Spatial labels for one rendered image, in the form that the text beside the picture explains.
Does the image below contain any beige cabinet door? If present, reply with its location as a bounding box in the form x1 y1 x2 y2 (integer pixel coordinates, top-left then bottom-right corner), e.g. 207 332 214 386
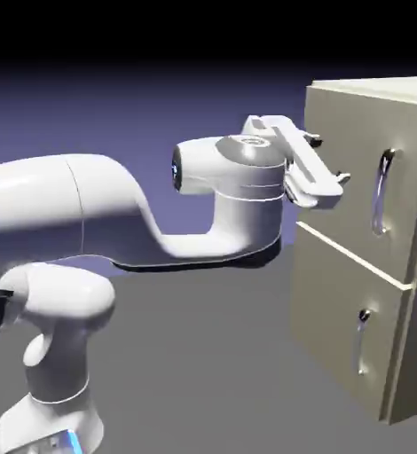
298 83 417 286
288 225 413 424

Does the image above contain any beige painted cabinet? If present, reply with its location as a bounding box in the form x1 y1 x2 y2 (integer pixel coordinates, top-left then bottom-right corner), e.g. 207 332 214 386
288 75 417 426

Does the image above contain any curved silver door handle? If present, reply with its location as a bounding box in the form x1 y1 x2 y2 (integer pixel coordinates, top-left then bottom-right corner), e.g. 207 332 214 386
352 309 373 376
370 147 397 237

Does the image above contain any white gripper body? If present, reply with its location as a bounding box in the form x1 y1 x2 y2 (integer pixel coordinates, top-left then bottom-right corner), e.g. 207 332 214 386
271 121 344 209

